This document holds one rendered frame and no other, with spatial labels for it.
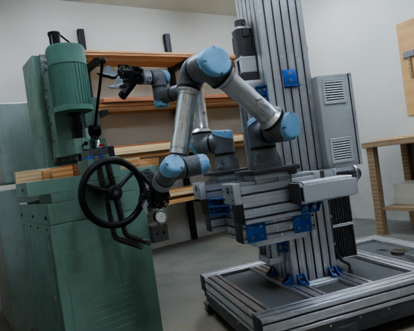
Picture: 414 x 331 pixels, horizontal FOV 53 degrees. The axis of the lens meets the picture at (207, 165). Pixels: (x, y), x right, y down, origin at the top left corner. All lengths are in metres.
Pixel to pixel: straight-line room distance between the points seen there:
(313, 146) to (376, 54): 2.73
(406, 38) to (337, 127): 2.51
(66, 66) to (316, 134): 1.24
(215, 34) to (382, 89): 2.14
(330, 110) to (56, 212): 1.37
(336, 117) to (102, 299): 1.41
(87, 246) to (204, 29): 3.96
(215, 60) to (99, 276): 1.04
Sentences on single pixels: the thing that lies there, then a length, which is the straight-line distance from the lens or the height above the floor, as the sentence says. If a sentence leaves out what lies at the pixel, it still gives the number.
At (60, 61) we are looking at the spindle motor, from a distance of 2.04.
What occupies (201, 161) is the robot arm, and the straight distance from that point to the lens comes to 1.50.
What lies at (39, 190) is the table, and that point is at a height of 0.86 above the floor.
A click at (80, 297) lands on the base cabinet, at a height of 0.39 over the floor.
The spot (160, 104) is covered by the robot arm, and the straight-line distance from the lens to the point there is 2.13.
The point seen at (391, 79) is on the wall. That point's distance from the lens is 4.67.
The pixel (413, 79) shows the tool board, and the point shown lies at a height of 1.38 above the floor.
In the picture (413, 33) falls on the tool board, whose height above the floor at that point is 1.81.
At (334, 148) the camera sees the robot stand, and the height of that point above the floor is 0.86.
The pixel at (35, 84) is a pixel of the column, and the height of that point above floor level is 1.37.
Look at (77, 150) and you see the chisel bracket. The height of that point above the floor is 1.02.
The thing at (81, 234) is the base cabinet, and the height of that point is 0.65.
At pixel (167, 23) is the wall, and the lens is 5.18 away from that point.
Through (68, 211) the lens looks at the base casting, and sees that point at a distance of 1.86.
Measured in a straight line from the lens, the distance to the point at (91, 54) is 4.12.
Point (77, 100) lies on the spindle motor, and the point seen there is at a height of 1.24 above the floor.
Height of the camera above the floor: 0.89
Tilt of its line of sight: 1 degrees down
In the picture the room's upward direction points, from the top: 8 degrees counter-clockwise
